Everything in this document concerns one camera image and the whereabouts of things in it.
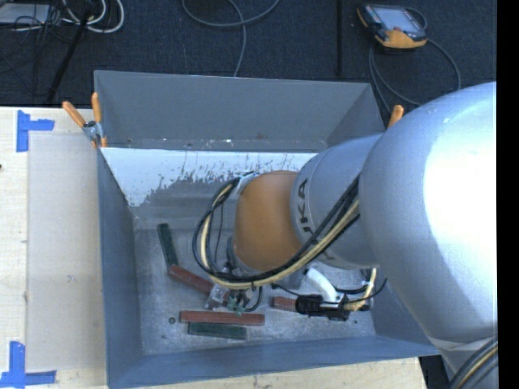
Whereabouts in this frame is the pale wood flat board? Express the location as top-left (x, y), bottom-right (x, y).
top-left (24, 130), bottom-right (108, 373)

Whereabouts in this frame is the red-brown flat block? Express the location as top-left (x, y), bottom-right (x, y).
top-left (178, 310), bottom-right (266, 327)
top-left (270, 295), bottom-right (299, 312)
top-left (167, 263), bottom-right (217, 296)

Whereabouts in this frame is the grey metal bin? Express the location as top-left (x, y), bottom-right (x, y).
top-left (92, 70), bottom-right (444, 389)

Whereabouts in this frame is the black cylinder on white bracket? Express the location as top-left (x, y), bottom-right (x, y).
top-left (294, 267), bottom-right (372, 323)

